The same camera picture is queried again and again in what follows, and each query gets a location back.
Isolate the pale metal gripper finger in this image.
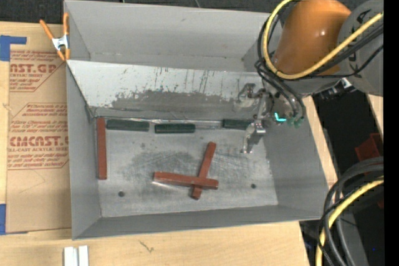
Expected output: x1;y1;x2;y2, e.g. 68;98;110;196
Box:
241;121;267;154
236;82;266;106

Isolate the dark green flat block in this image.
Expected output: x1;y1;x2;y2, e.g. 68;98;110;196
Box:
105;119;150;133
221;118;255;130
154;123;196;135

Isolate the red-brown flat block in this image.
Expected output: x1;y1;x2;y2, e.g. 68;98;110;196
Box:
152;171;219;191
190;141;218;201
95;116;108;181

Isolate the grey metal bin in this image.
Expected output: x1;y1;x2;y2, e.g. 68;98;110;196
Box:
63;0;330;240

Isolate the brown cardboard board, red print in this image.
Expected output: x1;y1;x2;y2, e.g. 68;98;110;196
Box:
0;21;73;234

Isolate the black cylinder on white bracket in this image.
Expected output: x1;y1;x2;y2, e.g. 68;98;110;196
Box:
324;77;355;96

